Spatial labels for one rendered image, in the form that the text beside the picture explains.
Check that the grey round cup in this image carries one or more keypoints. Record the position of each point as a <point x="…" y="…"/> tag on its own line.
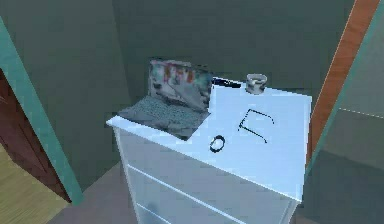
<point x="256" y="84"/>

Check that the dark red room door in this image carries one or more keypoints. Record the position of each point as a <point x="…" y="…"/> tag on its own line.
<point x="23" y="133"/>

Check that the black eyeglasses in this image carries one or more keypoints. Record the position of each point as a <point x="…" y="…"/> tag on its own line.
<point x="256" y="124"/>

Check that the orange wooden door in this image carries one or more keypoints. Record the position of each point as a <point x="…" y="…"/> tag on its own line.
<point x="340" y="70"/>

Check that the white chest of drawers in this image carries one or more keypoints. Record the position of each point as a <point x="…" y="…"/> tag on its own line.
<point x="266" y="156"/>

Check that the black flat remote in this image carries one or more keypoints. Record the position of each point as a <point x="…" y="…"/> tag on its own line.
<point x="226" y="82"/>

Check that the gray open laptop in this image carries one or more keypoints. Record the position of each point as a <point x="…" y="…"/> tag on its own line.
<point x="173" y="106"/>

